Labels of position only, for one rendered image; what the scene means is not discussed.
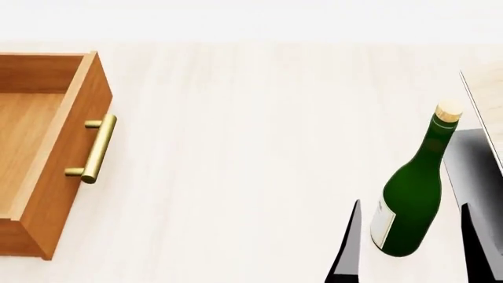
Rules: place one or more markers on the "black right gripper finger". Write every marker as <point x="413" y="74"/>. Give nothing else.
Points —
<point x="476" y="256"/>
<point x="349" y="259"/>

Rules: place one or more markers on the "green wine bottle with cork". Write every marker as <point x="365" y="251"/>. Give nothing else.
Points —
<point x="412" y="188"/>

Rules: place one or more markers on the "open wooden drawer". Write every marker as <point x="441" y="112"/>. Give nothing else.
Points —
<point x="51" y="153"/>

